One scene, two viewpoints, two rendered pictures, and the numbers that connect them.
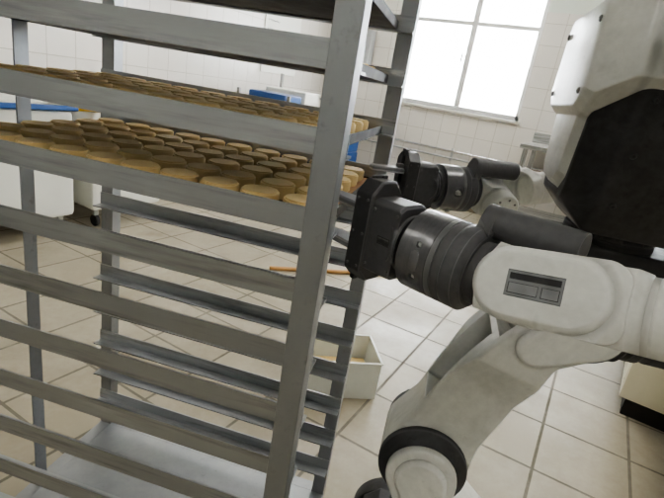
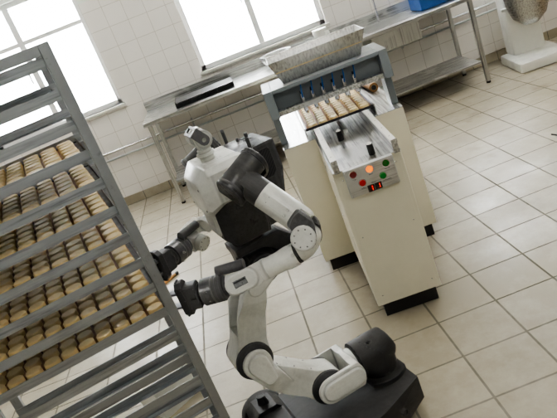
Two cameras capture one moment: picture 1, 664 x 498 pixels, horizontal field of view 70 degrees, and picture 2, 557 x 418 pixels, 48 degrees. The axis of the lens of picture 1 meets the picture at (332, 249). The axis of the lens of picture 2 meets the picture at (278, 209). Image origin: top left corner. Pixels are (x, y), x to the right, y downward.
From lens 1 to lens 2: 150 cm
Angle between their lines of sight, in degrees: 26
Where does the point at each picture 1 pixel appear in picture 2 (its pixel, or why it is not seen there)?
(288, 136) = (143, 293)
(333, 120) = (158, 279)
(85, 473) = not seen: outside the picture
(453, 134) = not seen: hidden behind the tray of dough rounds
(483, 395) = (254, 317)
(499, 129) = (113, 119)
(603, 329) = (259, 280)
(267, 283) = (166, 340)
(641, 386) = (331, 247)
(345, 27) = (145, 255)
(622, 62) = (214, 202)
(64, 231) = (79, 388)
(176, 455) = not seen: outside the picture
